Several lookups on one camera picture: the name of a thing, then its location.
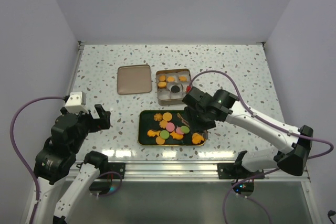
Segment dark green gold-rimmed tray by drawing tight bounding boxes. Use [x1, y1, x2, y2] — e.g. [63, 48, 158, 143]
[138, 110, 206, 147]

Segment orange flower cookie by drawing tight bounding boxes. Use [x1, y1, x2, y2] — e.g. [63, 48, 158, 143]
[153, 113, 163, 122]

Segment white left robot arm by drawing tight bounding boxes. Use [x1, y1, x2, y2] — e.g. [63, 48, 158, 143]
[26, 104, 111, 223]

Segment orange fish cookie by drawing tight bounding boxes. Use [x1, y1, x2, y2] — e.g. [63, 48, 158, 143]
[192, 133, 205, 145]
[147, 130, 161, 137]
[170, 131, 184, 140]

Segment black sandwich cookie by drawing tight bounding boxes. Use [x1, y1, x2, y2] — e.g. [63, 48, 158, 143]
[170, 85, 181, 93]

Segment orange fish cookie centre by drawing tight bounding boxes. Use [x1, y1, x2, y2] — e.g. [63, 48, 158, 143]
[170, 131, 184, 140]

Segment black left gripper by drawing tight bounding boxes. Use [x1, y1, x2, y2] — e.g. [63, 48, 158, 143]
[70, 103, 110, 153]

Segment orange fish cookie left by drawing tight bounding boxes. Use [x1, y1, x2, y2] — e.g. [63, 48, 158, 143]
[147, 130, 161, 137]

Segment pink sandwich cookie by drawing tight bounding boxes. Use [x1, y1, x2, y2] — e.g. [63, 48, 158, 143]
[176, 127, 184, 135]
[165, 122, 175, 132]

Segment plain orange round cookie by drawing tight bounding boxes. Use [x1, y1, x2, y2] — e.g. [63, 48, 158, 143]
[155, 136, 165, 145]

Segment silver metal tongs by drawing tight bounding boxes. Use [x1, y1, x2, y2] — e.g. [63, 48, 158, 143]
[177, 113, 208, 140]

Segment orange scalloped cookie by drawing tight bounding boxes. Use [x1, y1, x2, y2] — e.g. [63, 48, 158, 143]
[159, 120, 167, 129]

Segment orange dotted cookie right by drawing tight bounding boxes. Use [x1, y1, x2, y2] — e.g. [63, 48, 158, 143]
[162, 112, 173, 122]

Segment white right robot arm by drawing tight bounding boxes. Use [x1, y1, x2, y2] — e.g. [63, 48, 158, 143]
[182, 87, 313, 178]

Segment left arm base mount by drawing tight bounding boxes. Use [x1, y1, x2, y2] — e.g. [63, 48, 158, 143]
[105, 162, 126, 181]

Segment gold tin lid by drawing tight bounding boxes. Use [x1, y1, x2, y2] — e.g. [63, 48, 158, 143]
[117, 65, 152, 95]

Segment aluminium table rail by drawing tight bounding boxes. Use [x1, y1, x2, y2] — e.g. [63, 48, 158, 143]
[65, 158, 308, 183]

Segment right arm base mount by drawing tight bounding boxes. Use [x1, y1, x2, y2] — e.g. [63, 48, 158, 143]
[217, 163, 265, 179]

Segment green sandwich cookie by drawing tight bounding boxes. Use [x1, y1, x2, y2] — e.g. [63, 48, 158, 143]
[160, 130, 170, 140]
[181, 126, 190, 134]

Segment gold cookie tin box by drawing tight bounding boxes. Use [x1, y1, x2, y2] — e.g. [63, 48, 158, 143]
[155, 69, 191, 106]

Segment orange dotted round cookie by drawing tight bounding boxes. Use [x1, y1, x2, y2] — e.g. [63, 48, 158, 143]
[157, 81, 167, 88]

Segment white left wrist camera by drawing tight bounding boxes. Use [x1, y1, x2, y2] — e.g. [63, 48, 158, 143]
[65, 91, 89, 114]

